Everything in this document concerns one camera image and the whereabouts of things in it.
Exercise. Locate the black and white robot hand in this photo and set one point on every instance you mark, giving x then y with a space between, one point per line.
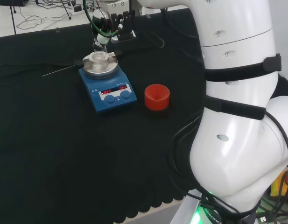
121 25

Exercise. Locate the heater with blue base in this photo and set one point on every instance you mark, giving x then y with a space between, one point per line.
111 102

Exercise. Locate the red ribbed flask stand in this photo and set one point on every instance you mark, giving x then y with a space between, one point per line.
157 98

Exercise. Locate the white power strip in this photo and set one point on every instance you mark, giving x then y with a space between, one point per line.
75 9

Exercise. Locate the thin metal rod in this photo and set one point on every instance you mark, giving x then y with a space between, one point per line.
58 71

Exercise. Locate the black tripod leg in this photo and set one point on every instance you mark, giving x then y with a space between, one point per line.
13 18

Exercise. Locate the black bench cloth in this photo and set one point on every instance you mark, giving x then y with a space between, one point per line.
52 140

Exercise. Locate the yellow stop button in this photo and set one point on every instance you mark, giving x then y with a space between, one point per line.
280 184

